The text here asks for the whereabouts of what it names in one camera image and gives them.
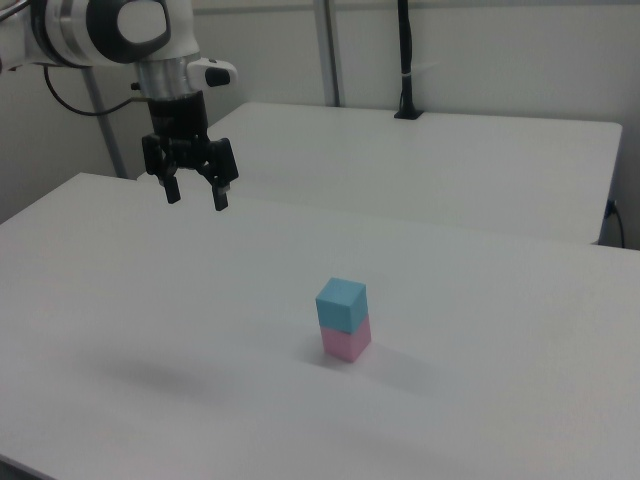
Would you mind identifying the blue cube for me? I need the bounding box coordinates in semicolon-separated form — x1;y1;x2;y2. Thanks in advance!
314;277;368;334

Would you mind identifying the grey metal frame leg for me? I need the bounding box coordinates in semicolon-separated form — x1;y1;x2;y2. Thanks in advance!
82;67;128;179

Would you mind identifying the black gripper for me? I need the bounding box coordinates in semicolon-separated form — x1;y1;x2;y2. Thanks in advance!
140;91;239;212

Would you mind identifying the pink cube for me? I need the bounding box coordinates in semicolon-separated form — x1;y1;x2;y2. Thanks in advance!
319;314;373;364

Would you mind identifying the black camera stand pole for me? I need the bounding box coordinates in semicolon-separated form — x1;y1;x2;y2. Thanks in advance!
393;0;424;120

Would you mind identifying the black power cable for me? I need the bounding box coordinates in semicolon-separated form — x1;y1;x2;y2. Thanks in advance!
605;198;626;248

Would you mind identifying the white side table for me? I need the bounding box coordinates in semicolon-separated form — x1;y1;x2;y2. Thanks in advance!
135;101;623;246

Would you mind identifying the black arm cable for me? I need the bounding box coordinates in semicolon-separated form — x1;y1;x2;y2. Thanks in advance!
43;65;151;116

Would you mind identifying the grey metal wall post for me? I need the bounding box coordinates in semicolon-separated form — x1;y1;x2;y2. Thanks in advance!
313;0;347;107

